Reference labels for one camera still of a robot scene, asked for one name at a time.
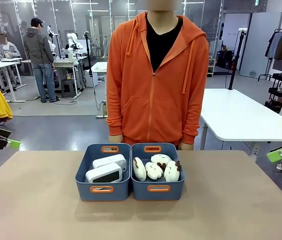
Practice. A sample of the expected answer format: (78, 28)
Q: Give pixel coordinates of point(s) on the standing man in grey hoodie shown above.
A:
(39, 57)

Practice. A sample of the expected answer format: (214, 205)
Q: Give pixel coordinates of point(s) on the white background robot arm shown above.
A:
(73, 42)

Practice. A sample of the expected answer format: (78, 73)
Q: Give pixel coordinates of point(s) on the grey plastic stool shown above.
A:
(68, 88)

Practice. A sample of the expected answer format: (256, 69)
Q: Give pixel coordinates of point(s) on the black tripod stand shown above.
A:
(237, 57)

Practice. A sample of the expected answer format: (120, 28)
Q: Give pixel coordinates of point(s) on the white plush toy brown stripes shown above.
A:
(139, 170)

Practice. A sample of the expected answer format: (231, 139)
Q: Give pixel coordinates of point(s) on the black tripod with camera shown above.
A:
(90, 62)

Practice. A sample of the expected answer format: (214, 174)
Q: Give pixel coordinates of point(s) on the person's right hand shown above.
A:
(116, 139)

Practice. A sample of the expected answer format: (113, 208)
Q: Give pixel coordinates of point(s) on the person's left forearm orange sleeve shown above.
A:
(190, 125)

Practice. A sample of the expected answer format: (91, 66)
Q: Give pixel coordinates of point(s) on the person's right forearm orange sleeve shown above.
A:
(114, 122)

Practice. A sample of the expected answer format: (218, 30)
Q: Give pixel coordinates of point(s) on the seated person in grey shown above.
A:
(9, 48)

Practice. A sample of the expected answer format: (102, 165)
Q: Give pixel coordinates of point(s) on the black utility cart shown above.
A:
(278, 92)

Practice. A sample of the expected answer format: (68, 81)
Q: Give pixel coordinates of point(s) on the black bags pile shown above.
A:
(226, 60)

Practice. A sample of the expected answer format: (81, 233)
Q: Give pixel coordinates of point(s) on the white digital clock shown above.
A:
(108, 160)
(104, 173)

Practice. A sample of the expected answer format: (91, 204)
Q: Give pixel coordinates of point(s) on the white shoe rack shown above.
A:
(211, 67)

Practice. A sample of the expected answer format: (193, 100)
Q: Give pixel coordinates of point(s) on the person in orange hoodie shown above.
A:
(155, 87)

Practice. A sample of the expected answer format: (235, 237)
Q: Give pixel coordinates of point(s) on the white desk with equipment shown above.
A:
(68, 65)

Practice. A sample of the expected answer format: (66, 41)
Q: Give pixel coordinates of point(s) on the white plush toy brown tuft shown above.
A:
(172, 172)

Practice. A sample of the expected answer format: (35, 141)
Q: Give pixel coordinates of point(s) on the person's left hand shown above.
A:
(186, 146)

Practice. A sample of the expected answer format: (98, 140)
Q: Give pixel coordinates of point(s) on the white smiling plush toy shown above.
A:
(160, 158)
(153, 171)

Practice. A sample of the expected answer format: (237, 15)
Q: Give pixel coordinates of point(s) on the large white table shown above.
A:
(243, 112)

